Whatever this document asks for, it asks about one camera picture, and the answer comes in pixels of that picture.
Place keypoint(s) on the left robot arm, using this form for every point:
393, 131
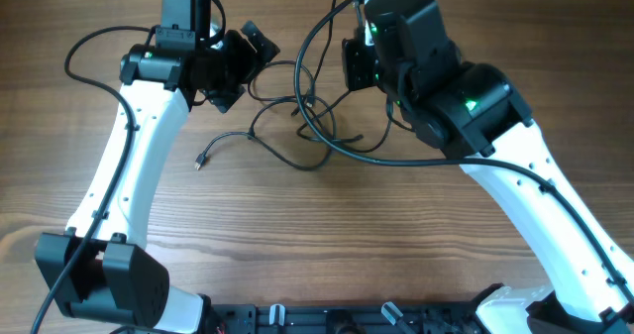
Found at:
98, 268

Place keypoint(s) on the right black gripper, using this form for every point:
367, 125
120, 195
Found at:
358, 77

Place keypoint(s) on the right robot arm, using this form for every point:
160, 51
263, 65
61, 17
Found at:
476, 117

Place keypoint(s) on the black aluminium base frame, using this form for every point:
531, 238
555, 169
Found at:
452, 317

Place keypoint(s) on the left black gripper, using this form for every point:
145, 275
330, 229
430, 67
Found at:
248, 60

